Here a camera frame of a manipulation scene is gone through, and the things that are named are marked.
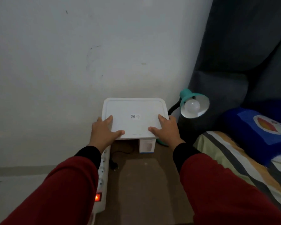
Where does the person's right hand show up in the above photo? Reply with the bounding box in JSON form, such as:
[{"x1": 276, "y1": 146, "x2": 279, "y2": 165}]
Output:
[{"x1": 148, "y1": 114, "x2": 185, "y2": 152}]

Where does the person's left hand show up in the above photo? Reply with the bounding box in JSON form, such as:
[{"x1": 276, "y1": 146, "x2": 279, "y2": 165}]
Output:
[{"x1": 88, "y1": 115, "x2": 126, "y2": 154}]

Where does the white plastic container lid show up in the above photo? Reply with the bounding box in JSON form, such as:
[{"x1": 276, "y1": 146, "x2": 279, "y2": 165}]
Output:
[{"x1": 102, "y1": 98, "x2": 170, "y2": 140}]

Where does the person's left forearm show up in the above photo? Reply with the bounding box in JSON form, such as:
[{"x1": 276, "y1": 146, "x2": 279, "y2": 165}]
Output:
[{"x1": 0, "y1": 146, "x2": 102, "y2": 225}]

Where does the person's right forearm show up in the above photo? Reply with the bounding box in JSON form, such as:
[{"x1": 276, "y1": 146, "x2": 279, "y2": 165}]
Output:
[{"x1": 173, "y1": 142, "x2": 281, "y2": 225}]

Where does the small white cardboard box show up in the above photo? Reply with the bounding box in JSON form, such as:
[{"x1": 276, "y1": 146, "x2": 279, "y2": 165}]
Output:
[{"x1": 138, "y1": 139, "x2": 156, "y2": 154}]

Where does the white light bulb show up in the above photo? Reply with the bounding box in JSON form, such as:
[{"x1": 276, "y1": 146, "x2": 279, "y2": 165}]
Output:
[{"x1": 184, "y1": 99, "x2": 201, "y2": 115}]

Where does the teal gooseneck desk lamp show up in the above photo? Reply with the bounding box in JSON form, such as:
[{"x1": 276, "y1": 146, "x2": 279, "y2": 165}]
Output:
[{"x1": 155, "y1": 88, "x2": 210, "y2": 147}]

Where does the white power strip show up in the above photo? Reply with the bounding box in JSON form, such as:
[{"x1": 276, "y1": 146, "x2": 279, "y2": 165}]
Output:
[{"x1": 88, "y1": 145, "x2": 111, "y2": 225}]

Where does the striped bed sheet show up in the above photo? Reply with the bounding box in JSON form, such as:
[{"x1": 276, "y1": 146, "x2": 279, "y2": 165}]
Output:
[{"x1": 193, "y1": 131, "x2": 281, "y2": 216}]

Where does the blue cartoon print pillow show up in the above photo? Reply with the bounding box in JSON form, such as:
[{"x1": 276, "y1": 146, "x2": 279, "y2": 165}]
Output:
[{"x1": 221, "y1": 99, "x2": 281, "y2": 167}]

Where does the dark grey curtain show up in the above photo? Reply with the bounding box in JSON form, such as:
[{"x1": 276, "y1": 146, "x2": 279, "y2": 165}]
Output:
[{"x1": 177, "y1": 0, "x2": 281, "y2": 138}]

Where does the black cable with plug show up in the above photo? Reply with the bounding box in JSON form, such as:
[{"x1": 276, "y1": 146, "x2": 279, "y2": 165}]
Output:
[{"x1": 109, "y1": 143, "x2": 135, "y2": 171}]

